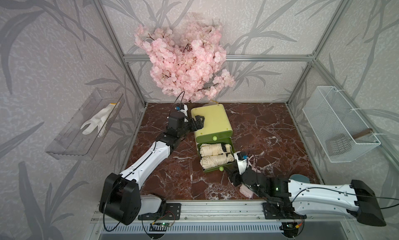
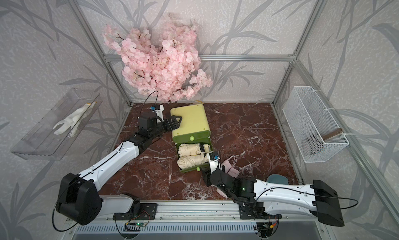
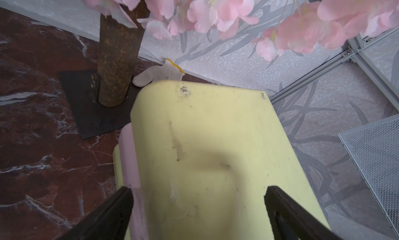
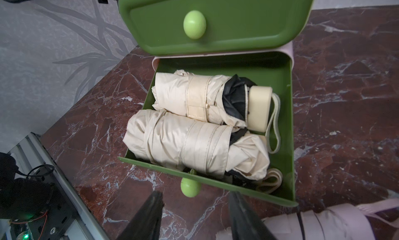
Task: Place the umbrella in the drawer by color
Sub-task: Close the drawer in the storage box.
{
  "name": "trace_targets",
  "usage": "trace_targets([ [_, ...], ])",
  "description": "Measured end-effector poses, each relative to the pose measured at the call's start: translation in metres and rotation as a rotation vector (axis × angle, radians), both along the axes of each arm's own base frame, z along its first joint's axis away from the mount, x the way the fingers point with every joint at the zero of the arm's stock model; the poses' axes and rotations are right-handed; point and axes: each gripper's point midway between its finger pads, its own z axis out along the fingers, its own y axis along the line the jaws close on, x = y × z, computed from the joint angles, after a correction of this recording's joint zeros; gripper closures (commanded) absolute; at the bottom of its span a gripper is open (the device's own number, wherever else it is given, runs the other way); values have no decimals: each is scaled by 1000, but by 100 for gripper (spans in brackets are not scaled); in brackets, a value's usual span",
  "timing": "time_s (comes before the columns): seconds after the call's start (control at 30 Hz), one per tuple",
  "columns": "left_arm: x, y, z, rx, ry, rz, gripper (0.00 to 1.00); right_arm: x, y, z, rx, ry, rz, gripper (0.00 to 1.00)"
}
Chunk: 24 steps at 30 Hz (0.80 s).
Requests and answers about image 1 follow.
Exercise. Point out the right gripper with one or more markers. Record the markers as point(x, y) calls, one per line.
point(234, 176)

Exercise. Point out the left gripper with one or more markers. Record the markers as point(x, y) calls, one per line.
point(199, 125)

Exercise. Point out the beige umbrella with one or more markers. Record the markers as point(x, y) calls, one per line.
point(215, 149)
point(208, 162)

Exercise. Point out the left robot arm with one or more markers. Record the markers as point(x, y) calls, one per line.
point(121, 199)

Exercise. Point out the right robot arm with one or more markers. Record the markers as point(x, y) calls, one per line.
point(291, 199)

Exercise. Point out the pink folded umbrella right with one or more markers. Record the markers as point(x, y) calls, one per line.
point(244, 190)

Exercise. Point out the pink cherry blossom tree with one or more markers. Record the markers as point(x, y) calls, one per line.
point(194, 67)

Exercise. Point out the blue paddle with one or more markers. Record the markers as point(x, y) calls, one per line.
point(300, 178)

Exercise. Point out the brown brush in basket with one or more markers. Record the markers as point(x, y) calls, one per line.
point(342, 143)

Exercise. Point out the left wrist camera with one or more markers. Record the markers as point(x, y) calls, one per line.
point(183, 108)

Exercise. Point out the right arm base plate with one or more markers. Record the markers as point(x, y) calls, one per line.
point(280, 212)

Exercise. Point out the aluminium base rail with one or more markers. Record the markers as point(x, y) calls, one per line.
point(227, 211)

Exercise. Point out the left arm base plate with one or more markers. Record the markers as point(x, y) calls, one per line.
point(167, 211)

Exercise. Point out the clear acrylic wall shelf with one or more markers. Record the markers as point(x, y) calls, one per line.
point(70, 143)

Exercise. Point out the white wire wall basket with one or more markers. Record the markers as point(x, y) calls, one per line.
point(329, 114)

